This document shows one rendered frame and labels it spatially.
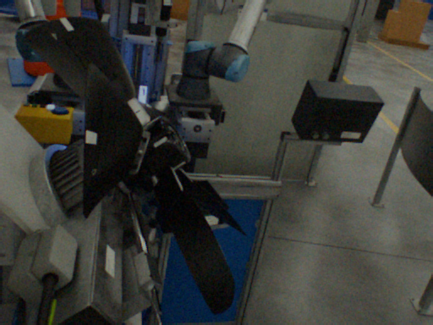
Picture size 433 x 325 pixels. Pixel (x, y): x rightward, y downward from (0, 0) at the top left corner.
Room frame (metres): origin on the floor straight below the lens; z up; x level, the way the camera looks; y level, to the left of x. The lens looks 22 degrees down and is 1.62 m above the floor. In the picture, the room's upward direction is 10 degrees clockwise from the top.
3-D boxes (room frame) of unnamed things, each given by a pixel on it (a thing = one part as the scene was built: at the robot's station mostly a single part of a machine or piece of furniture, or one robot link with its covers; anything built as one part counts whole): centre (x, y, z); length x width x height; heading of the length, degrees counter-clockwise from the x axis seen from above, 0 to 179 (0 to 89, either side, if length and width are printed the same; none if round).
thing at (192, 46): (1.69, 0.08, 1.20); 0.13 x 0.12 x 0.14; 69
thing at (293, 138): (1.42, -0.39, 1.04); 0.24 x 0.03 x 0.03; 104
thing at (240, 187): (1.28, 0.13, 0.82); 0.90 x 0.04 x 0.08; 104
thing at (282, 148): (1.39, -0.29, 0.96); 0.03 x 0.03 x 0.20; 14
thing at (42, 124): (1.19, 0.51, 1.02); 0.16 x 0.10 x 0.11; 104
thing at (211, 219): (1.14, 0.02, 0.85); 0.22 x 0.17 x 0.07; 119
